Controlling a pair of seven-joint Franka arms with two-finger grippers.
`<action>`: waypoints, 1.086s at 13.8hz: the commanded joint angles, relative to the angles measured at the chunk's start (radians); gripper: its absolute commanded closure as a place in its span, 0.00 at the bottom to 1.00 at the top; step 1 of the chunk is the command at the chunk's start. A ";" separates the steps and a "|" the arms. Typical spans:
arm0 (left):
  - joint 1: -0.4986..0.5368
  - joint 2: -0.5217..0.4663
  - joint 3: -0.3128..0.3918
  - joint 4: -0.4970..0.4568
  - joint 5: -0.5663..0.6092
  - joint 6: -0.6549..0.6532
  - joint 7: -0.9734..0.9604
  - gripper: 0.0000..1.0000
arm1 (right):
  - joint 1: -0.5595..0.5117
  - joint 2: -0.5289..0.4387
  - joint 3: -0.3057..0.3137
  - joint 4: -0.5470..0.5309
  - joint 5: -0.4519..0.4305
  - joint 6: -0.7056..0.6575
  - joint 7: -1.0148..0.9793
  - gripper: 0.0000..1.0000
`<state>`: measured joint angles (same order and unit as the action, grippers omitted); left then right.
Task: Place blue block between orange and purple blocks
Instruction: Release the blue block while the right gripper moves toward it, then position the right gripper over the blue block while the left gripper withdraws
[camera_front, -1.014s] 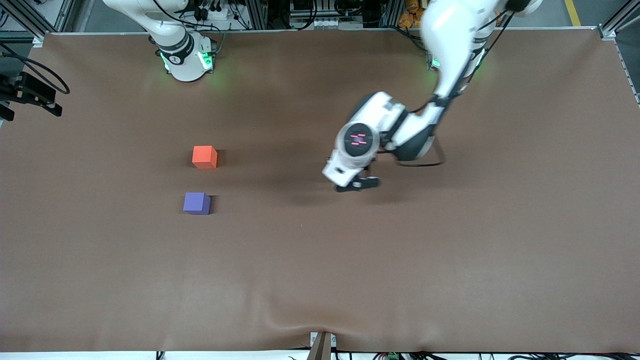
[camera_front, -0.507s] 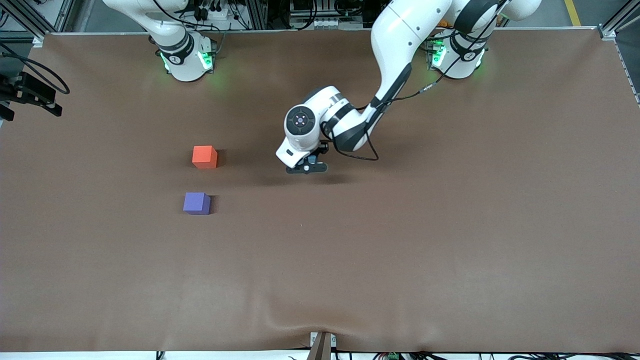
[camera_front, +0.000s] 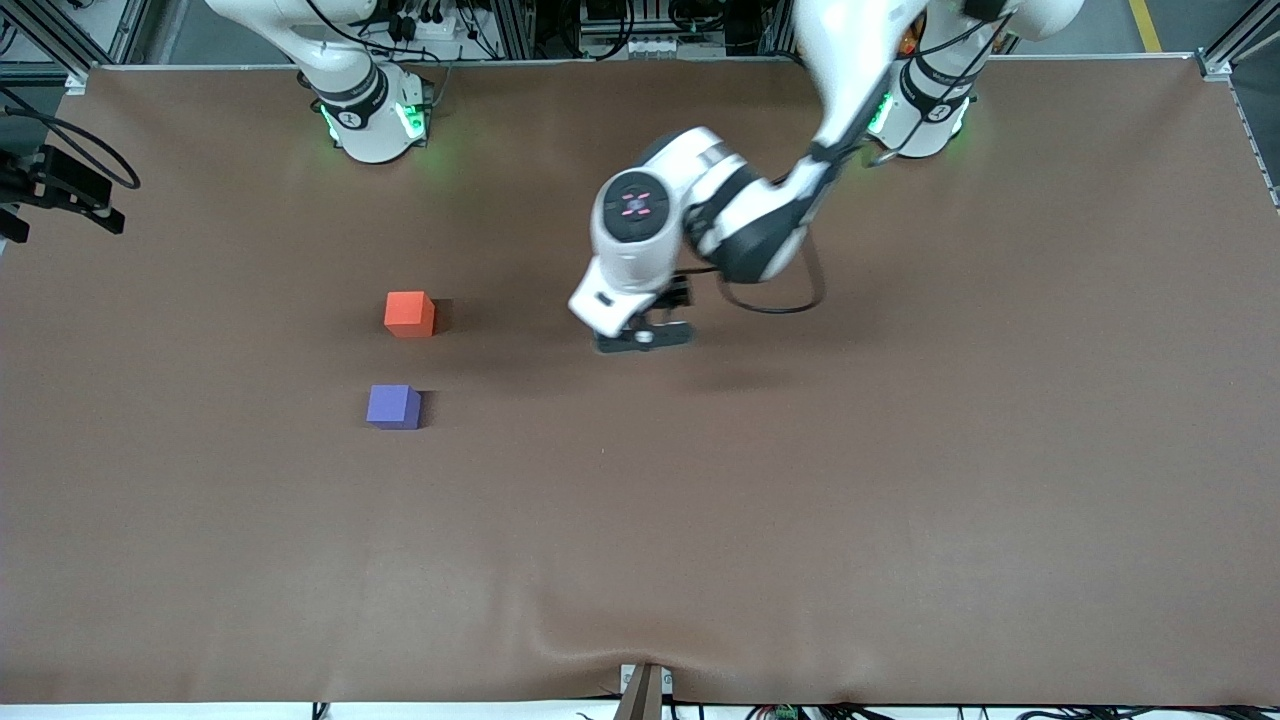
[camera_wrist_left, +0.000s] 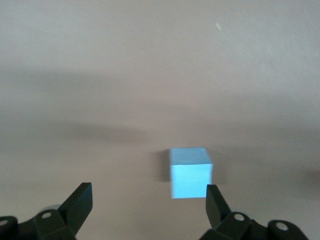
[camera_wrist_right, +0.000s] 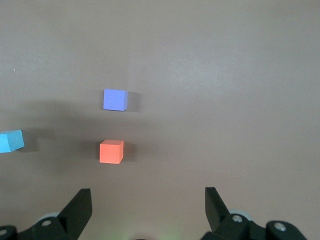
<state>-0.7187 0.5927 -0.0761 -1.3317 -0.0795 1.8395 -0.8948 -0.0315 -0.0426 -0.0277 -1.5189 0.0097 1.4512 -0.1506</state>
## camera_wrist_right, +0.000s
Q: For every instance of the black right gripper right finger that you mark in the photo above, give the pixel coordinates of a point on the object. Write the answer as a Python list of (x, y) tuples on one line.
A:
[(222, 222)]

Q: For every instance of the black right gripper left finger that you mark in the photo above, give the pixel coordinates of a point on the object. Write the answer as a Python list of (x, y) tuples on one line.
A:
[(72, 217)]

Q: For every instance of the light blue foam block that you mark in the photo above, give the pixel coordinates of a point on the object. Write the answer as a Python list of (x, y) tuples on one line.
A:
[(10, 142)]

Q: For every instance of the orange foam block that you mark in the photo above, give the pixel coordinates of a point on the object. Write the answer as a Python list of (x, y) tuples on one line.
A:
[(110, 152)]

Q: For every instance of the purple foam block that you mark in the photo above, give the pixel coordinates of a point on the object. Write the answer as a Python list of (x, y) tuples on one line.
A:
[(113, 100)]

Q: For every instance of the brown table cloth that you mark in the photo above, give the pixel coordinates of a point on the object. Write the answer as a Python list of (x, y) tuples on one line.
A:
[(200, 75)]

